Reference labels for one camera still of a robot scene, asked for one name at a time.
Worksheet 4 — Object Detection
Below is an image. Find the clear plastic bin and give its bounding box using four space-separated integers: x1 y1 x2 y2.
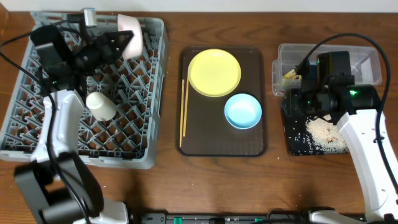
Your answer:
272 43 382 96

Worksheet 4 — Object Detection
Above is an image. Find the yellow round plate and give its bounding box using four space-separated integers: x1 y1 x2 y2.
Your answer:
187 49 242 97

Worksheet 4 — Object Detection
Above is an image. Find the spilled rice pile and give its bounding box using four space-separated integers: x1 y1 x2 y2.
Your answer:
287 114 348 155

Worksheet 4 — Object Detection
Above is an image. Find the pink white bowl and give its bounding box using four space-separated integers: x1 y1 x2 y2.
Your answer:
117 14 144 60

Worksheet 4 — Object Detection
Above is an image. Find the dark brown serving tray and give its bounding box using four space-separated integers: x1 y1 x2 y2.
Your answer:
176 46 268 157

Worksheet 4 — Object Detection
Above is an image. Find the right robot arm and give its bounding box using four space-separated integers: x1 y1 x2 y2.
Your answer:
282 51 397 223

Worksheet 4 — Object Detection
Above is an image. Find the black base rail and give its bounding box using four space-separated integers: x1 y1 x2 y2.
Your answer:
136 213 308 224

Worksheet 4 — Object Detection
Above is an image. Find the grey plastic dish rack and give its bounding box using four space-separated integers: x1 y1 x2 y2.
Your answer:
1 17 169 169

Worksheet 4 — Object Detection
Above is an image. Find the white paper cup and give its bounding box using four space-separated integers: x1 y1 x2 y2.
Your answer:
86 91 117 121

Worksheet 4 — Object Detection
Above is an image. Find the black plastic bin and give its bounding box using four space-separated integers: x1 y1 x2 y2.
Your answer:
281 88 349 156

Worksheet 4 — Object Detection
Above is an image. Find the light blue bowl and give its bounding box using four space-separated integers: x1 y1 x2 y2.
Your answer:
224 93 262 129

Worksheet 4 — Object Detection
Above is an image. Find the green orange snack wrapper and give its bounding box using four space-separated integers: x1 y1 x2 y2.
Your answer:
283 68 302 80

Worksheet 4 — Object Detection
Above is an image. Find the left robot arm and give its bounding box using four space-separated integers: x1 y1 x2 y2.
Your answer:
14 24 134 223

